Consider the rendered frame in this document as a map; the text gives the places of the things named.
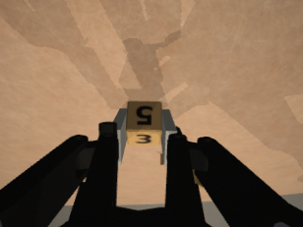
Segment tan number cube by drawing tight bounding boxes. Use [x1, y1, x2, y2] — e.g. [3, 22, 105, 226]
[126, 101, 162, 145]
[193, 169, 204, 189]

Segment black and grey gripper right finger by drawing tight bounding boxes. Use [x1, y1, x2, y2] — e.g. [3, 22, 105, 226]
[161, 109, 303, 227]

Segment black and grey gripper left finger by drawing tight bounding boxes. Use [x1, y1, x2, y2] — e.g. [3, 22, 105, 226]
[0, 108, 127, 227]

